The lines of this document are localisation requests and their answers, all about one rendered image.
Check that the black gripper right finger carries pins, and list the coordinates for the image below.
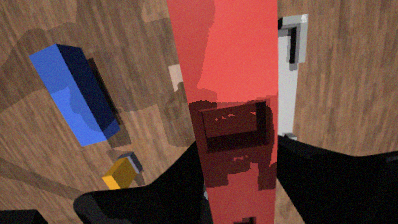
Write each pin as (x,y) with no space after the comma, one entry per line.
(329,187)

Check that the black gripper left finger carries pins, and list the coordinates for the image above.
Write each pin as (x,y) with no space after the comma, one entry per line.
(176,197)

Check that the blue rectangular block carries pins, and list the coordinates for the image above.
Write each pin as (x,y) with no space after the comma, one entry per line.
(69,80)

